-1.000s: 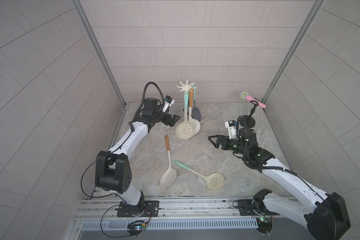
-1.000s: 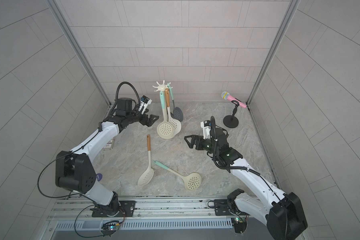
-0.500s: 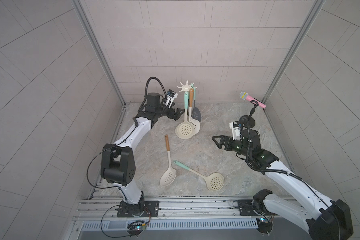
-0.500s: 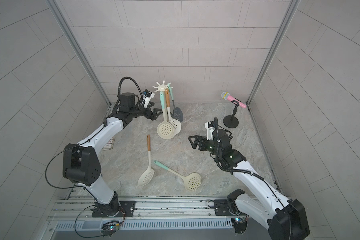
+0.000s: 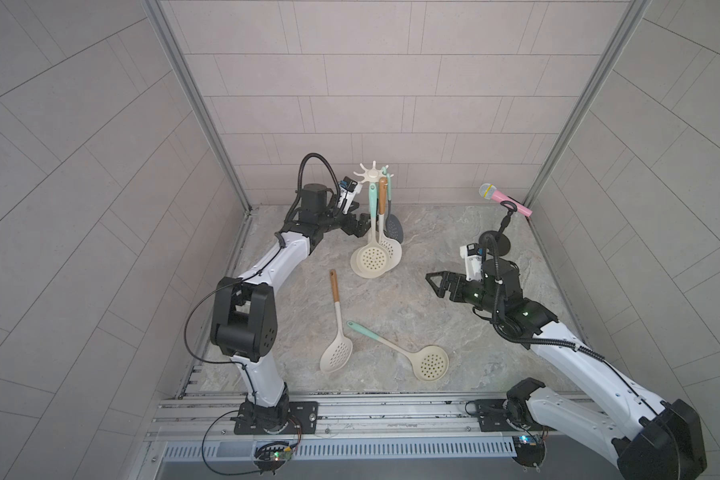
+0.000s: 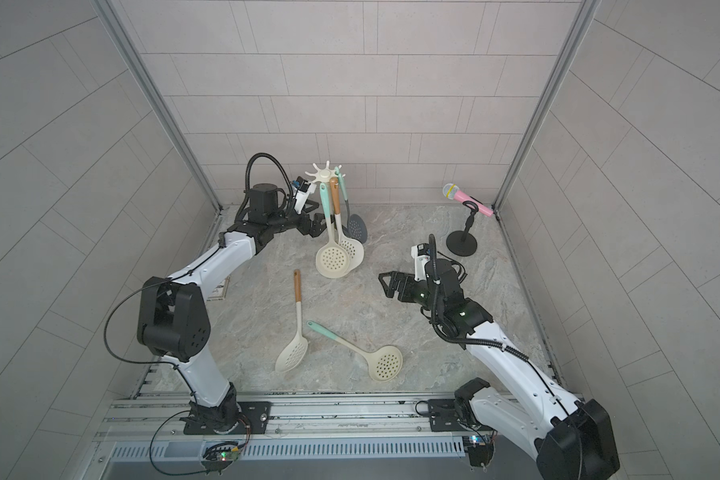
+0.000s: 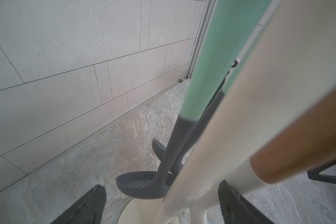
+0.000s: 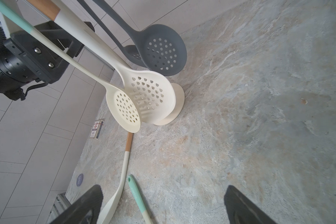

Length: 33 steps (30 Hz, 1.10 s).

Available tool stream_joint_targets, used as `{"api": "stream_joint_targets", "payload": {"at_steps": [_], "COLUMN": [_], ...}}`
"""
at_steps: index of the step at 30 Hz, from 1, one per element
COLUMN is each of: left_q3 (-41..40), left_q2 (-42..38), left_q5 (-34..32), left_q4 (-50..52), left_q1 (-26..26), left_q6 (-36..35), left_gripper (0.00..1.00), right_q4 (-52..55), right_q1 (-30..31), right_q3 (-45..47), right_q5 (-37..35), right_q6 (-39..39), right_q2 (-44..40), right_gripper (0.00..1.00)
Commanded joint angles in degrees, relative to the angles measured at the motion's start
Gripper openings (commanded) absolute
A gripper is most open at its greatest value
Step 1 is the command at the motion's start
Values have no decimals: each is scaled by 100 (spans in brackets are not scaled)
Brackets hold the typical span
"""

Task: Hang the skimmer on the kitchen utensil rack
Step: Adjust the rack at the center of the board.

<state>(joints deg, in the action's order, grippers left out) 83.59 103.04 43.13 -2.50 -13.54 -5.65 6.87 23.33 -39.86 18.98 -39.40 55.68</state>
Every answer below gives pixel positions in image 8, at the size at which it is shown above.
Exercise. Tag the cream utensil rack stand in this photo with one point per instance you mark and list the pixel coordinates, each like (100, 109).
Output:
(180, 99)

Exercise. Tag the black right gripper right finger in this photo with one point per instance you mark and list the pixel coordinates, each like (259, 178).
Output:
(241, 210)

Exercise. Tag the cream skimmer green handle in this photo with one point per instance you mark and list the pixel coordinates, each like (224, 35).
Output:
(119, 103)
(138, 198)

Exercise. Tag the playing card box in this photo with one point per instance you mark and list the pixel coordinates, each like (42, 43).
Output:
(96, 129)

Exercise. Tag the cream skimmer green handle bottom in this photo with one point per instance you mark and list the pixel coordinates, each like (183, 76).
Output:
(138, 198)

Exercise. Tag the blue round sticker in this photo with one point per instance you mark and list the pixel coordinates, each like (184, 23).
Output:
(79, 180)

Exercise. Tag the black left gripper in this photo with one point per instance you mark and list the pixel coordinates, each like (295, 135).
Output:
(23, 60)

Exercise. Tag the grey skimmer green handle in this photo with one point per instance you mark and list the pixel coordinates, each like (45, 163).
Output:
(130, 51)
(161, 48)

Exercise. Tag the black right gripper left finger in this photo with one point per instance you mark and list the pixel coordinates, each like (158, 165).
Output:
(85, 210)

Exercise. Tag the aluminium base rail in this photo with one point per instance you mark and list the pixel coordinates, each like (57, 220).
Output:
(61, 204)

